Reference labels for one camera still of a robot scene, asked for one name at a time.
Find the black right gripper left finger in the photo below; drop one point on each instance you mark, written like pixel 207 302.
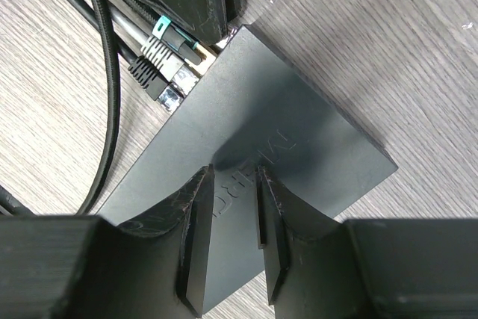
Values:
pixel 81 266

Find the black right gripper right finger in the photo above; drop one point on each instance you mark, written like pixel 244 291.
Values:
pixel 317 267

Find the black network switch box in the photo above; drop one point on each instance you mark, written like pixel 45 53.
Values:
pixel 252 108

